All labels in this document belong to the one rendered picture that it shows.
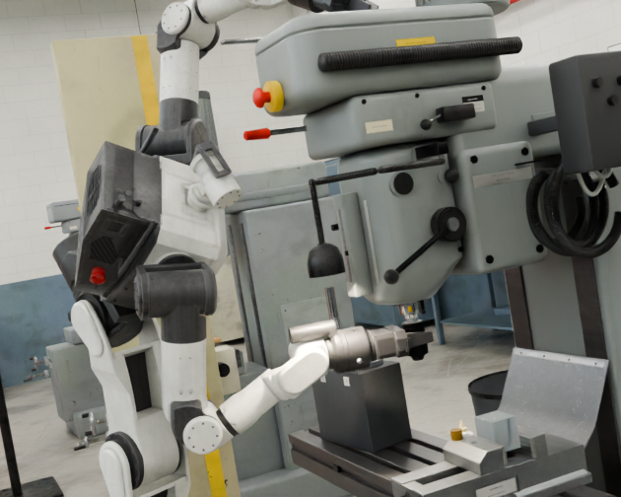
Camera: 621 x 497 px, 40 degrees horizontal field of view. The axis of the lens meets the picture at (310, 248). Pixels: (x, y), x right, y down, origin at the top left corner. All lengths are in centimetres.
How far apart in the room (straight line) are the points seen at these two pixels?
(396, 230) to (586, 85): 44
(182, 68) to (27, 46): 894
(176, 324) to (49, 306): 898
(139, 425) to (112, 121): 160
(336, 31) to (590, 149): 51
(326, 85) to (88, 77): 189
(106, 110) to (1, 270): 731
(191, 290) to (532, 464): 71
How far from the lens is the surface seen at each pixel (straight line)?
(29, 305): 1058
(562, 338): 201
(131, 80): 340
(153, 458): 206
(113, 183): 174
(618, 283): 189
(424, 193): 169
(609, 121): 163
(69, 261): 209
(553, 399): 200
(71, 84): 335
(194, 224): 176
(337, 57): 156
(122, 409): 206
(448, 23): 175
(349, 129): 163
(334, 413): 209
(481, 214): 174
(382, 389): 200
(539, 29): 777
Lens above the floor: 154
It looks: 3 degrees down
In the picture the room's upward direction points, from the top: 9 degrees counter-clockwise
